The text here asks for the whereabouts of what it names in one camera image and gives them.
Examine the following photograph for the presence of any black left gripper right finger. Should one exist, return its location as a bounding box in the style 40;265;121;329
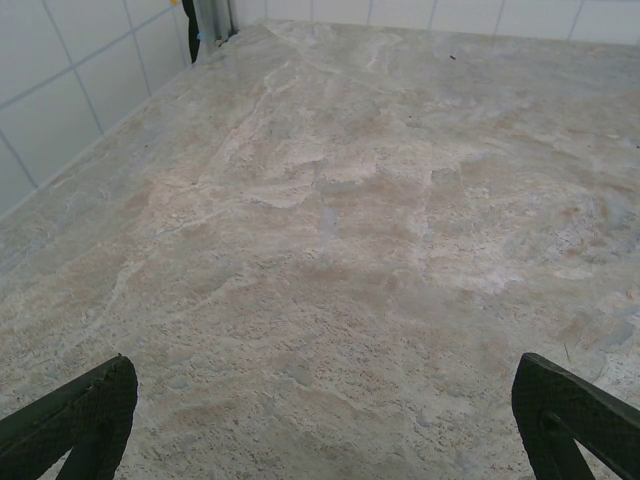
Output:
512;352;640;480

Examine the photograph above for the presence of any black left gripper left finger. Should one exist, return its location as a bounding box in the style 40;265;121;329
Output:
0;353;139;480

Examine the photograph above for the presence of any yellow ring dolphin wall decal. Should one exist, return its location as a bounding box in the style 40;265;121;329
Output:
167;0;202;65

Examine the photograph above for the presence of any aluminium frame corner post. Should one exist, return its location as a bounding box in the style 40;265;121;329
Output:
197;0;240;51

